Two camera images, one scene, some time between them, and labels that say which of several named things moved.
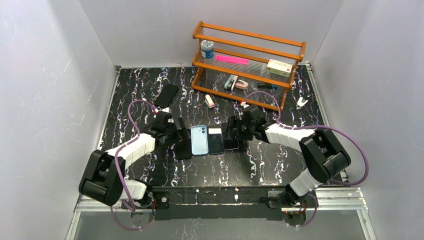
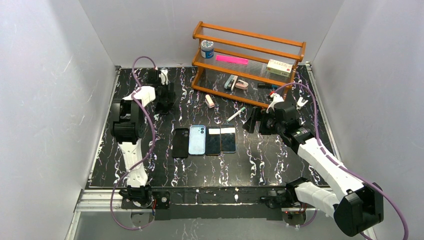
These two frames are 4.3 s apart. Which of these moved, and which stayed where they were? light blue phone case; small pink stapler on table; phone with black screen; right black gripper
Moved: right black gripper
Stayed: phone with black screen; light blue phone case; small pink stapler on table
